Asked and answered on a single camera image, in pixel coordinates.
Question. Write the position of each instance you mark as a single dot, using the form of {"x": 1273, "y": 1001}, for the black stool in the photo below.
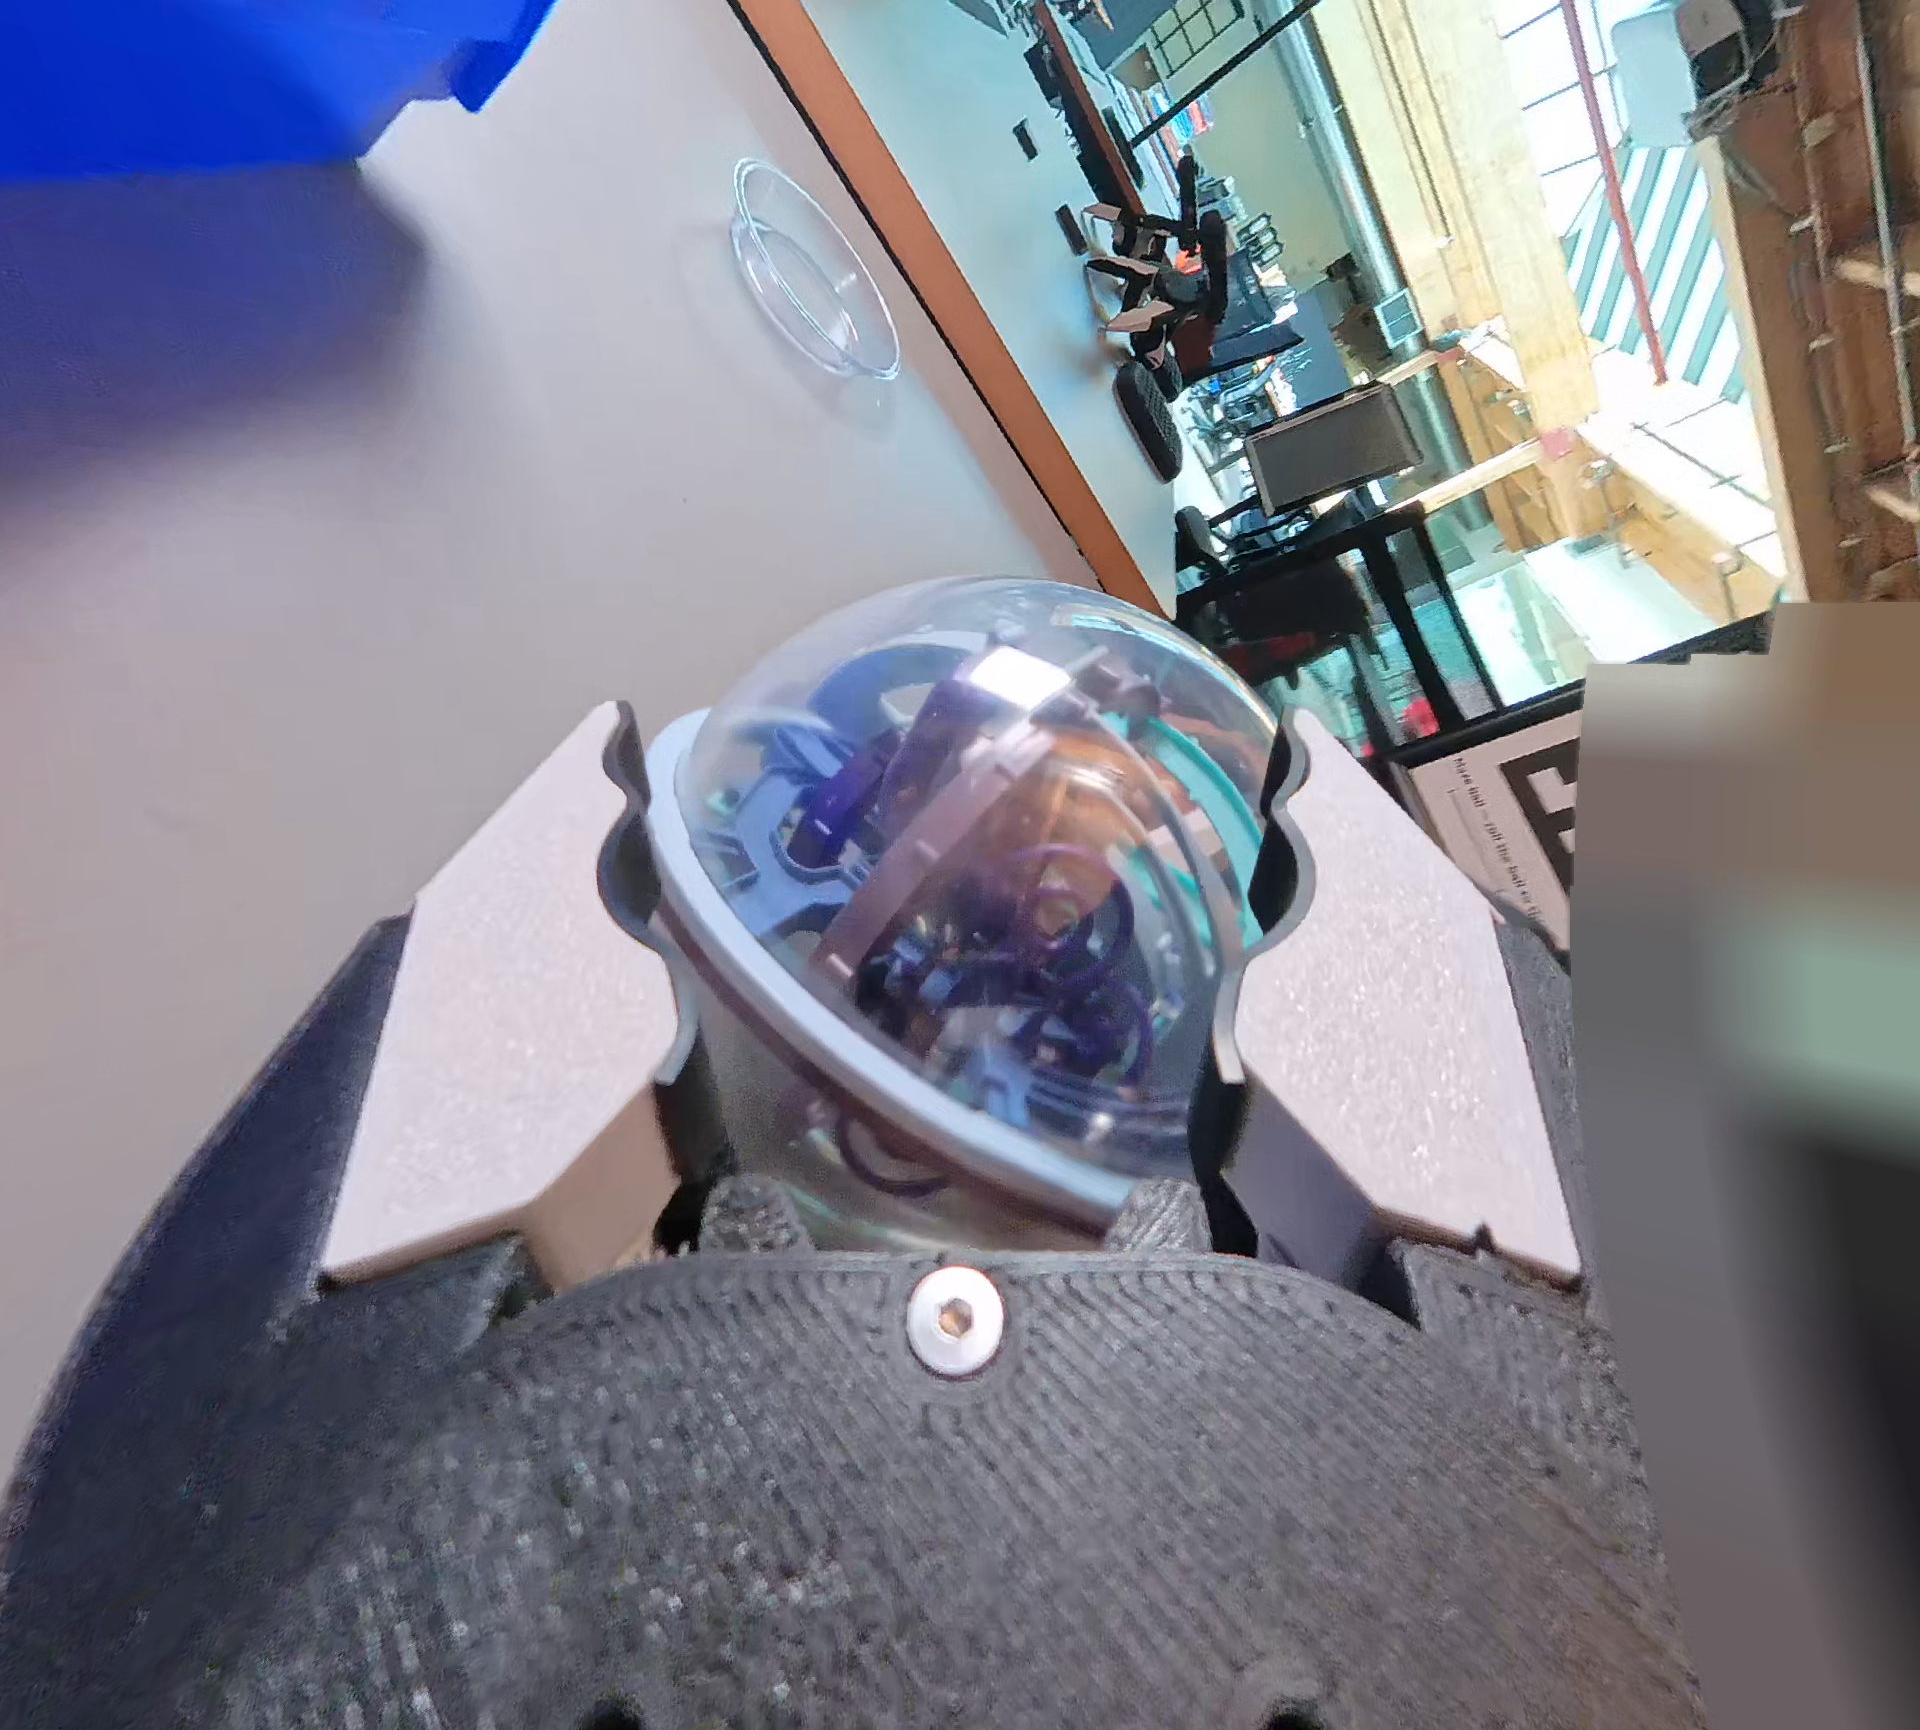
{"x": 1321, "y": 605}

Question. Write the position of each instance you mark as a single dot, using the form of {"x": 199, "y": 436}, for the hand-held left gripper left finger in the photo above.
{"x": 479, "y": 1042}

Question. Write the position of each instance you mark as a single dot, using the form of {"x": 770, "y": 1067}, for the black white marker board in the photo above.
{"x": 1504, "y": 832}

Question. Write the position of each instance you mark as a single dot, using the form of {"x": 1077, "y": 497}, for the clear maze ball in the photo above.
{"x": 963, "y": 891}

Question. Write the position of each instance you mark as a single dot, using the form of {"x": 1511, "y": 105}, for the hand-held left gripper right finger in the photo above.
{"x": 1410, "y": 1042}

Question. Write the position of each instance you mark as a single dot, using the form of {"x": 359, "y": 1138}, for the clear plastic dish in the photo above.
{"x": 818, "y": 277}

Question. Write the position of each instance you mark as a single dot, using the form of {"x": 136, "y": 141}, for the grey desk with wooden edge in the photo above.
{"x": 963, "y": 141}

